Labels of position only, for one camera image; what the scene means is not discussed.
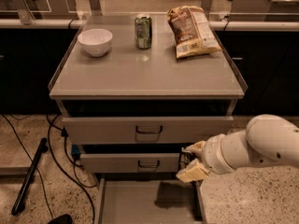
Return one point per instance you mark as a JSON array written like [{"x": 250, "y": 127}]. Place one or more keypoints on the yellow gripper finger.
[
  {"x": 194, "y": 171},
  {"x": 195, "y": 148}
]

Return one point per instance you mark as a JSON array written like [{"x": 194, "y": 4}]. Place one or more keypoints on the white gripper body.
[{"x": 211, "y": 155}]

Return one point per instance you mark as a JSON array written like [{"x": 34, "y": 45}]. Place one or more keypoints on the dark rxbar chocolate wrapper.
[{"x": 185, "y": 157}]

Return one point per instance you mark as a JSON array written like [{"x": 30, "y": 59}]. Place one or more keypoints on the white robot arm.
[{"x": 268, "y": 140}]

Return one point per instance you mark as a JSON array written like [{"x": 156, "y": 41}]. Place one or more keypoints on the bottom grey drawer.
[{"x": 147, "y": 202}]

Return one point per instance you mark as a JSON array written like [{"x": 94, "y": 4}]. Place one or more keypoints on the grey drawer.
[
  {"x": 130, "y": 163},
  {"x": 147, "y": 202},
  {"x": 136, "y": 130}
]

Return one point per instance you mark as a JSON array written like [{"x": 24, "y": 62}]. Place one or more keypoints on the grey drawer cabinet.
[{"x": 132, "y": 82}]

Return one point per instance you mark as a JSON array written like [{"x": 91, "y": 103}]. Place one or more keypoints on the middle grey drawer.
[{"x": 130, "y": 163}]

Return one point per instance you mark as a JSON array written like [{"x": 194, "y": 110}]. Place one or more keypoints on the top grey drawer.
[{"x": 136, "y": 130}]

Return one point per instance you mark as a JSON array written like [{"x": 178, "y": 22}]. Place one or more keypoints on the brown chip bag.
[{"x": 192, "y": 32}]

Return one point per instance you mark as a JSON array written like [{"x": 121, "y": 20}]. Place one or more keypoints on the blue plug connector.
[{"x": 75, "y": 152}]

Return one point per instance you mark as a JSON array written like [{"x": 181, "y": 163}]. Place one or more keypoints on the green soda can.
[{"x": 143, "y": 31}]

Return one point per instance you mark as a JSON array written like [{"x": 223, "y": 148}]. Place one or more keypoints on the black object on floor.
[{"x": 63, "y": 219}]

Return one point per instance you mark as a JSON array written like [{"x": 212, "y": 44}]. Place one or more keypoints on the white ceramic bowl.
[{"x": 96, "y": 42}]

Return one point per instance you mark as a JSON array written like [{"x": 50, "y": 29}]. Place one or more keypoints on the black floor bar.
[{"x": 19, "y": 203}]

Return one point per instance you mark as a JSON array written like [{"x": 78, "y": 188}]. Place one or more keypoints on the white horizontal rail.
[{"x": 272, "y": 26}]

